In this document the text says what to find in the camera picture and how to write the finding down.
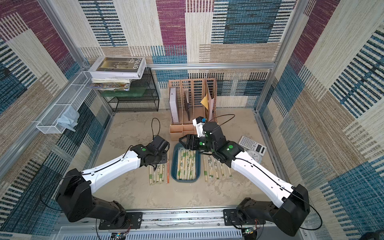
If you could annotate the aluminium front rail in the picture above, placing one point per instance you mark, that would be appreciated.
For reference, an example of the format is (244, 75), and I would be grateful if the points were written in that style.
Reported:
(156, 219)

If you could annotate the teal plastic storage box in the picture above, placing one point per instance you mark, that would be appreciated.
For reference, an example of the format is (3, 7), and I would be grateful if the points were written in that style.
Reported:
(186, 165)

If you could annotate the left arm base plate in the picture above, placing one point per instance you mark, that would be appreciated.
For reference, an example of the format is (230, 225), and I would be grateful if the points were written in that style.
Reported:
(129, 220)

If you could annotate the black wire mesh shelf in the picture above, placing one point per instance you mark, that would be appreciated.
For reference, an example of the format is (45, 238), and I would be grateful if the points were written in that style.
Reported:
(143, 96)

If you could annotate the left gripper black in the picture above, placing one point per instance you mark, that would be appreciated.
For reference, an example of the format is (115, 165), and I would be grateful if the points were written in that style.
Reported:
(165, 157)

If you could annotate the pink folder in organizer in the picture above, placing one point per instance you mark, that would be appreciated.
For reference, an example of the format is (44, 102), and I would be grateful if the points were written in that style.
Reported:
(210, 114)

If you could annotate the white box in organizer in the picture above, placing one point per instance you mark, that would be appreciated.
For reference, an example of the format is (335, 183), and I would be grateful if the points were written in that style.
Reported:
(173, 102)

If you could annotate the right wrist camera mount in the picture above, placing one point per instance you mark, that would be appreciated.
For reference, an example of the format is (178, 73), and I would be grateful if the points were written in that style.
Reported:
(198, 123)

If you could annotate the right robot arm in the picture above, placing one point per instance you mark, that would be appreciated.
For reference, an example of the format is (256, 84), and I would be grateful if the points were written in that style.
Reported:
(288, 206)

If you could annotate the large white book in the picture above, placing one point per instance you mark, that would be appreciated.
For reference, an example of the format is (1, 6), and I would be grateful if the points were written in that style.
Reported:
(118, 68)

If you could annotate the stack of colourful magazines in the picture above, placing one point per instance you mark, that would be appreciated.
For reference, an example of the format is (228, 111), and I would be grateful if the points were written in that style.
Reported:
(110, 84)

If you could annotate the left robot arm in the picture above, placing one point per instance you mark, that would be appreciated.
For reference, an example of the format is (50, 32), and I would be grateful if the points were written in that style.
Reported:
(75, 195)

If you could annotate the crumpled white tissue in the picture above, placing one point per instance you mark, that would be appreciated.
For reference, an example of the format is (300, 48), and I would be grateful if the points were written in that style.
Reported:
(69, 119)

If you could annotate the green folder on shelf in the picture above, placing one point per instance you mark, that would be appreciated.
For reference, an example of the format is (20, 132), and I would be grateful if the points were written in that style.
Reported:
(132, 93)

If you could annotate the white round alarm clock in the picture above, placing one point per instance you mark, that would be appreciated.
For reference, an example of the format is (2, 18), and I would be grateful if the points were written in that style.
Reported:
(255, 155)

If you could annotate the pink desktop file organizer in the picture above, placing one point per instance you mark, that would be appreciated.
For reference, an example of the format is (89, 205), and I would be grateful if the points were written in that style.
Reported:
(190, 93)

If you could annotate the white calculator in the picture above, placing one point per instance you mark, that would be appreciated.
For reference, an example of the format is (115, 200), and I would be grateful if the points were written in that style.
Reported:
(250, 144)

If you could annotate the yellow paper in organizer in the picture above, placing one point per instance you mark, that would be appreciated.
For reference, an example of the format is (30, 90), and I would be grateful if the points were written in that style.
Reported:
(205, 102)

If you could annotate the white wire wall basket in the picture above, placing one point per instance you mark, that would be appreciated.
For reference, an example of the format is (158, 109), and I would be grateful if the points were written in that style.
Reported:
(72, 96)

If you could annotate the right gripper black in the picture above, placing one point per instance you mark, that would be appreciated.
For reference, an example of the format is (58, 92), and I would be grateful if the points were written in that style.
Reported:
(194, 142)

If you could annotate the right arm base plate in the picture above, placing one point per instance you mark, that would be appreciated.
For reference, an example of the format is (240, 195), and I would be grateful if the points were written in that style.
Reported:
(231, 216)

